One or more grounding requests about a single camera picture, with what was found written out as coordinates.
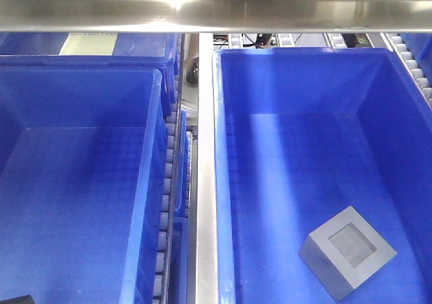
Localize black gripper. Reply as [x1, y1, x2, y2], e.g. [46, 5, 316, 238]
[0, 295, 34, 304]

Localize gray square hollow base block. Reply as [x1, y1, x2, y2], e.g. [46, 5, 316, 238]
[299, 206, 397, 302]

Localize blue bin rear left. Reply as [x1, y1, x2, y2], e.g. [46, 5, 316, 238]
[1, 32, 179, 117]

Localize blue target bin right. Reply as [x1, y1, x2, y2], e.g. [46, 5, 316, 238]
[213, 48, 431, 303]

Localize white roller conveyor track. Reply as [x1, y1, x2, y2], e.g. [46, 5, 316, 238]
[153, 34, 185, 303]

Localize steel shelf beam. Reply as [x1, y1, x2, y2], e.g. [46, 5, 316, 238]
[1, 0, 431, 33]

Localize steel divider rail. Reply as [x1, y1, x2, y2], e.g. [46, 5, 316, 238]
[195, 33, 219, 303]

